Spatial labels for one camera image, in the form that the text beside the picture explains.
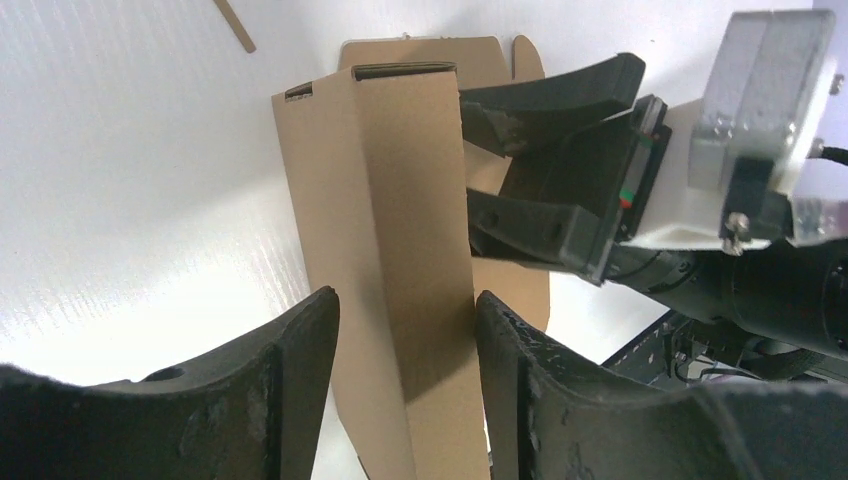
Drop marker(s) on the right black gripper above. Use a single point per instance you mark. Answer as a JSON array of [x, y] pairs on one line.
[[567, 207]]

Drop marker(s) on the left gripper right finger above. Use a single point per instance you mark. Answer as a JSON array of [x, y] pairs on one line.
[[553, 414]]

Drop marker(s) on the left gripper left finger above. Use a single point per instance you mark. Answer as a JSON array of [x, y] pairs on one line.
[[251, 408]]

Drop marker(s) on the brown cardboard box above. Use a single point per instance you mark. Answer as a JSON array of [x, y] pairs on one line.
[[378, 171]]

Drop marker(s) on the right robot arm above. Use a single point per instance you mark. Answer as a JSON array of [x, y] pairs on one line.
[[793, 295]]

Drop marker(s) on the small brown cardboard strip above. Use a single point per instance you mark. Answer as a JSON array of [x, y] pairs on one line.
[[235, 24]]

